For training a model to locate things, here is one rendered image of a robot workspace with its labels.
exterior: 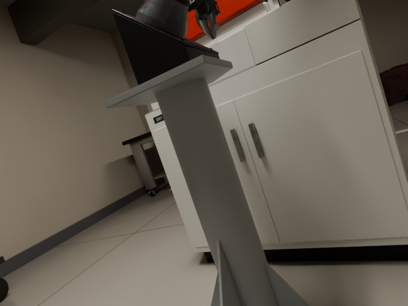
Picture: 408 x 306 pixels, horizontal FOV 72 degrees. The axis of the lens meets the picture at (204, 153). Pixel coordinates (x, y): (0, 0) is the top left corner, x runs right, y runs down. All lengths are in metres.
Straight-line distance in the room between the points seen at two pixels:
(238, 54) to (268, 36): 0.12
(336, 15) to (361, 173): 0.51
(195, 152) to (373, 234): 0.69
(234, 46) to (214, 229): 0.68
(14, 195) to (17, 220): 0.24
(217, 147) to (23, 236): 2.78
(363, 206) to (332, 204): 0.10
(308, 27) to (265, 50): 0.16
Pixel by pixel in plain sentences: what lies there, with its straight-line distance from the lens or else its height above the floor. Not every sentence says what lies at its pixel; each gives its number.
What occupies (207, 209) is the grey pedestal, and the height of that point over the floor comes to 0.44.
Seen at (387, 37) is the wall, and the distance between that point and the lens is 7.06.
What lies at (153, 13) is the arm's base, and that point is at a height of 1.00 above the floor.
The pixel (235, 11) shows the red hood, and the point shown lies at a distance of 1.81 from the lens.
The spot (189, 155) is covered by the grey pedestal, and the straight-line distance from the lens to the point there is 0.81.
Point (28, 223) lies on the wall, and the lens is 3.40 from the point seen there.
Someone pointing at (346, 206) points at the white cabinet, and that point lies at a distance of 1.14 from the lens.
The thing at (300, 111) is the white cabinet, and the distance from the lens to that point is 1.07.
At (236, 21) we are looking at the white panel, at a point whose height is 1.20.
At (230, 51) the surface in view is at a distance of 1.16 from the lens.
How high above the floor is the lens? 0.66
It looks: 5 degrees down
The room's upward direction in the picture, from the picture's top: 19 degrees counter-clockwise
